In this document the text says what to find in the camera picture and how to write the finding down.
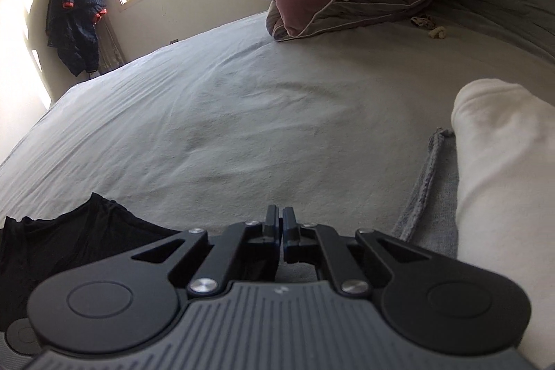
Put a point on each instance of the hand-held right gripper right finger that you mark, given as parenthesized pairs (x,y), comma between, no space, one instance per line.
(289,229)

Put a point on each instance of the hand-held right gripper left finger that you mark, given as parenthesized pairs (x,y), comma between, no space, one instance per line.
(271,229)

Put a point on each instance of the black t-shirt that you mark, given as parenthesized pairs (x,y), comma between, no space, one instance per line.
(65,235)

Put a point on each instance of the grey bed sheet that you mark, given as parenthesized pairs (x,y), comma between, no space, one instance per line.
(238,114)

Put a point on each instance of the grey knit cloth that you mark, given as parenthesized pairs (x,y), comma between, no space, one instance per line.
(438,201)

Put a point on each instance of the white garment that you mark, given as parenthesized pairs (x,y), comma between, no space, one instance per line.
(507,179)

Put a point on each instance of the small beige object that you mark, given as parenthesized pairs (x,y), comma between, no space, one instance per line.
(437,33)

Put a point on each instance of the small patterned cloth scrap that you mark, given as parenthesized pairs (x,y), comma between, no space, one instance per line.
(422,22)

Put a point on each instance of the dark blue hanging jacket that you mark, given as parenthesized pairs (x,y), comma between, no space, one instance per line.
(76,23)

